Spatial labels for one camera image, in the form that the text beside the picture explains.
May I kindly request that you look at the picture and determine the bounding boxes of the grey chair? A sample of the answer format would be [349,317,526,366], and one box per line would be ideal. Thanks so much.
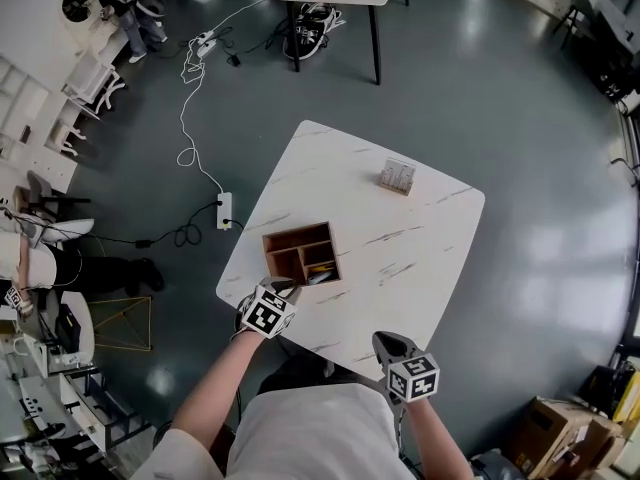
[552,0,597,52]

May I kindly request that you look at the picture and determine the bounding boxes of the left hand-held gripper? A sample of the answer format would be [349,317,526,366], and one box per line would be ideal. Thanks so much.
[234,276,304,342]

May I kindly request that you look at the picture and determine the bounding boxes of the person's left forearm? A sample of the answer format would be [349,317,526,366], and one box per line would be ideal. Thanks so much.
[169,330,264,462]

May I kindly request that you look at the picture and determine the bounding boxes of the white office chair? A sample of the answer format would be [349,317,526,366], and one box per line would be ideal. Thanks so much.
[62,60,127,120]

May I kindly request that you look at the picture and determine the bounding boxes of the black coiled adapter cable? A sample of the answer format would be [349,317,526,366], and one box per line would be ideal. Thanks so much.
[89,200,222,250]

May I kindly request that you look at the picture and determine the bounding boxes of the white power cable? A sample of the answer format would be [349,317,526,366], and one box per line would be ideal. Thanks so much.
[175,37,224,196]

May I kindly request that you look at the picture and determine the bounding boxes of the person's dark legs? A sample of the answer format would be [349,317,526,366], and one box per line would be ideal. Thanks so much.
[257,352,364,397]

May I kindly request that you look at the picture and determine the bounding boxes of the black rectangular case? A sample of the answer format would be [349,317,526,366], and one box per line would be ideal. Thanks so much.
[55,303,83,354]

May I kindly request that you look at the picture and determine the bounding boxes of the black white backpack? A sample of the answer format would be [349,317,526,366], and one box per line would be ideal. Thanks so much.
[282,1,347,62]

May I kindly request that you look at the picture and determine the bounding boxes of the person's right forearm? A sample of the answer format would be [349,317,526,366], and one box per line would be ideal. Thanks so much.
[401,395,474,480]

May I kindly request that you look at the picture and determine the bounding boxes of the brown cardboard box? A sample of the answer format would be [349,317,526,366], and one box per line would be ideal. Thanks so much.
[507,395,627,480]

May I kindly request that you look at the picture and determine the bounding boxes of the round white mirror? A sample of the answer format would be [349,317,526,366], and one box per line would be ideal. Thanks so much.
[60,0,94,25]

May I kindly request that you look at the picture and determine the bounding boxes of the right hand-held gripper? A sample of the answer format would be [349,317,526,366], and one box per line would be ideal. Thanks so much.
[371,331,442,407]

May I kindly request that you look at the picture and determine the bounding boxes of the white marble table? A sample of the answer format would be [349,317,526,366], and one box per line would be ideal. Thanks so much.
[215,119,488,384]

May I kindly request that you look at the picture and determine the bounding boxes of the round white table gold frame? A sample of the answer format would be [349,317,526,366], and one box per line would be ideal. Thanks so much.
[47,290,153,370]

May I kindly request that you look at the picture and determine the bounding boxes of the brown wooden compartment box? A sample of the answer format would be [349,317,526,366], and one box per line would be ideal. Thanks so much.
[261,221,344,287]

